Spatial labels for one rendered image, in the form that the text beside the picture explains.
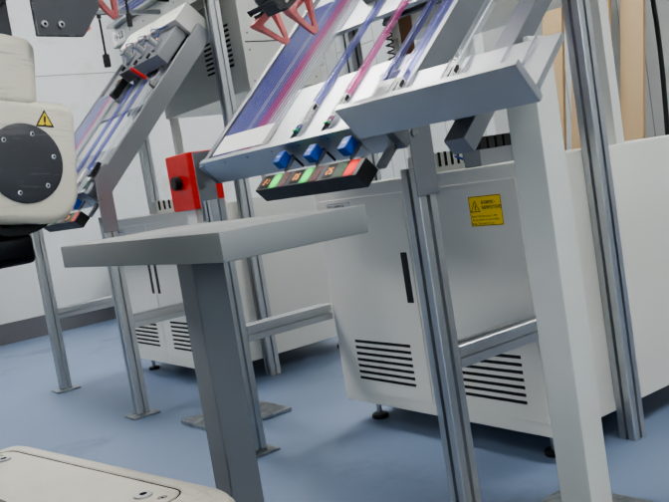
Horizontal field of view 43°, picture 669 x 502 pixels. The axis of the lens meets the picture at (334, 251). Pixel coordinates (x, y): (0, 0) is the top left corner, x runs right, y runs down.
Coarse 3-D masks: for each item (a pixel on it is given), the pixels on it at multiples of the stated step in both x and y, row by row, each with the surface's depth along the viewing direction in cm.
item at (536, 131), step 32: (544, 96) 131; (512, 128) 134; (544, 128) 131; (544, 160) 131; (544, 192) 132; (544, 224) 133; (544, 256) 134; (576, 256) 136; (544, 288) 135; (576, 288) 135; (544, 320) 136; (576, 320) 135; (544, 352) 137; (576, 352) 134; (576, 384) 134; (576, 416) 135; (576, 448) 136; (576, 480) 137; (608, 480) 139
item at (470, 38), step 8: (488, 0) 128; (496, 0) 128; (488, 8) 127; (480, 16) 126; (488, 16) 127; (472, 24) 126; (480, 24) 125; (472, 32) 124; (464, 40) 124; (472, 40) 124; (464, 48) 123; (456, 56) 123; (464, 56) 123
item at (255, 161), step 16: (336, 128) 154; (272, 144) 172; (288, 144) 167; (304, 144) 164; (320, 144) 161; (336, 144) 158; (368, 144) 152; (384, 144) 149; (208, 160) 194; (224, 160) 189; (240, 160) 185; (256, 160) 181; (272, 160) 177; (304, 160) 170; (224, 176) 197; (240, 176) 192
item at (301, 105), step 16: (384, 64) 163; (400, 64) 158; (336, 80) 176; (368, 80) 164; (304, 96) 183; (336, 96) 170; (352, 96) 164; (368, 96) 159; (288, 112) 184; (304, 112) 177; (320, 112) 171; (288, 128) 178; (304, 128) 171; (320, 128) 166
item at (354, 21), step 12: (324, 0) 217; (360, 0) 197; (384, 0) 184; (396, 0) 180; (420, 0) 171; (360, 12) 192; (384, 12) 181; (408, 12) 183; (348, 24) 192; (360, 24) 188; (384, 24) 190; (336, 36) 196
